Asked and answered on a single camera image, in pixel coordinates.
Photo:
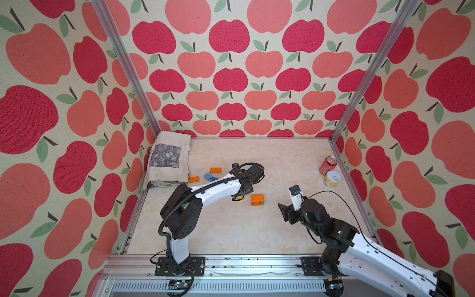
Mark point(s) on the orange lego brick far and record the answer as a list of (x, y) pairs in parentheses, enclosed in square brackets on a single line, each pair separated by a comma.
[(216, 170)]

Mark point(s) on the left frame post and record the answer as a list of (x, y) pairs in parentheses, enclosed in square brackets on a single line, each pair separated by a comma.
[(108, 23)]

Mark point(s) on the light blue lego brick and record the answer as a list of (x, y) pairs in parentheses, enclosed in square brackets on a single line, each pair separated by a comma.
[(208, 176)]

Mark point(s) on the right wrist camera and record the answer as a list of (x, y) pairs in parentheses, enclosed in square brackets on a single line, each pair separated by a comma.
[(296, 197)]

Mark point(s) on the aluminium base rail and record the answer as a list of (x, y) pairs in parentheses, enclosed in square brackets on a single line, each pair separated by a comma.
[(246, 275)]

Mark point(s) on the red soda can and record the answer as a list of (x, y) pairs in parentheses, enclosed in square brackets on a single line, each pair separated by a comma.
[(328, 164)]

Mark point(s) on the yellow tin can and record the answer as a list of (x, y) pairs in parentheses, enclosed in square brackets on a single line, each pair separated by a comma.
[(332, 179)]

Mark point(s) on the frame post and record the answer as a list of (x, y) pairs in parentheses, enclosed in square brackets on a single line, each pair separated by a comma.
[(108, 23), (403, 16)]

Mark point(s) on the folded beige towel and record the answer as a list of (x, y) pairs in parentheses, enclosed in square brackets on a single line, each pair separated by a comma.
[(168, 160)]

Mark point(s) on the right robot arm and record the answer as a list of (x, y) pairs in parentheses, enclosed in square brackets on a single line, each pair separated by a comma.
[(350, 253)]

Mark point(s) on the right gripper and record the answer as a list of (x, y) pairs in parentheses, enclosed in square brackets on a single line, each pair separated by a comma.
[(287, 210)]

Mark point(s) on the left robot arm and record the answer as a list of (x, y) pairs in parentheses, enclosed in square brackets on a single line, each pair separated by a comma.
[(181, 213)]

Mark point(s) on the right frame post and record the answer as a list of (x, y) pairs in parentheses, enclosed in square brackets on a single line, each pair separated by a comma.
[(403, 16)]

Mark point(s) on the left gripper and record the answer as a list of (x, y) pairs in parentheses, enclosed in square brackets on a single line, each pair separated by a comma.
[(252, 189)]

